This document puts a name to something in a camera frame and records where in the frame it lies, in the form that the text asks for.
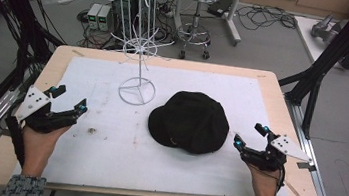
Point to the person's right hand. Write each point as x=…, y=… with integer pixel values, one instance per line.
x=264, y=186

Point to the white floor board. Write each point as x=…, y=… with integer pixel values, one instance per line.
x=310, y=44

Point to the thin wooden stick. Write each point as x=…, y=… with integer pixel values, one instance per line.
x=295, y=192

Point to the grey tape piece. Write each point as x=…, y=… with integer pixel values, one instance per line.
x=305, y=166

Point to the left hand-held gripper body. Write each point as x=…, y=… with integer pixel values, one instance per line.
x=32, y=102

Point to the person's left hand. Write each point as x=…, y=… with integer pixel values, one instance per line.
x=38, y=148

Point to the grey power supply unit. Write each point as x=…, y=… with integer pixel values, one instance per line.
x=93, y=16
x=104, y=18

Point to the black flat box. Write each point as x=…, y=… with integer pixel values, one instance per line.
x=220, y=7

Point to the black cap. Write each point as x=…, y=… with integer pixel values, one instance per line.
x=189, y=121

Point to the dark computer tower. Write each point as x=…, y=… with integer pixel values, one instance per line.
x=122, y=11

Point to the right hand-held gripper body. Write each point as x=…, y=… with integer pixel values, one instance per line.
x=273, y=155

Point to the white stand leg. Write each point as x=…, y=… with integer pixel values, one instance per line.
x=234, y=21

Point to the white table mat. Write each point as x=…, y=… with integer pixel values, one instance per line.
x=114, y=157

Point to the black frame strut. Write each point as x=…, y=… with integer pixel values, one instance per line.
x=332, y=53
x=15, y=8

